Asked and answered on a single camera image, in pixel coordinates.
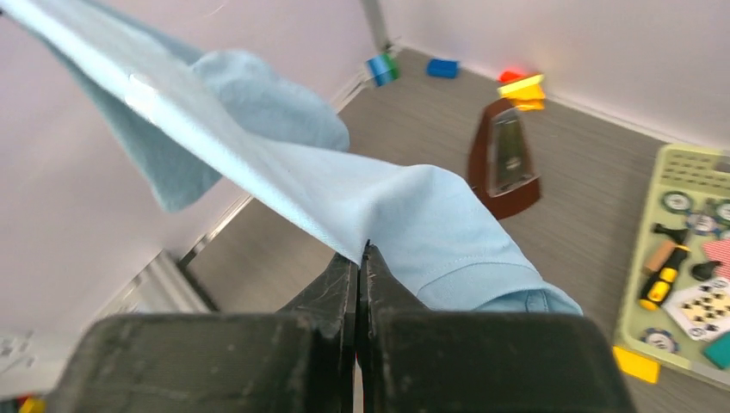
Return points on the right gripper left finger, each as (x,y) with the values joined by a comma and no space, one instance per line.
(297,359)

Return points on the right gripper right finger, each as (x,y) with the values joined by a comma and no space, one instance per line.
(414,359)

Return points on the light blue printed t-shirt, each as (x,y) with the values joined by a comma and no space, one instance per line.
(199,116)

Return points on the brown metronome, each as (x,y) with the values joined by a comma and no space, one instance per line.
(500,168)

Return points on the yellow brick near basket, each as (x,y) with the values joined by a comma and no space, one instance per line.
(637,365)

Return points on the green plastic basket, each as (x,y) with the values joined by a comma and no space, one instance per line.
(675,308)

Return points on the yellow orange toy block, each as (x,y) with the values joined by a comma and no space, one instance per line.
(525,93)

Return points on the stacked blue green bricks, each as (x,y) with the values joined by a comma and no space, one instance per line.
(382,70)

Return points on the blue toy brick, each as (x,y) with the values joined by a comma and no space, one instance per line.
(443,68)

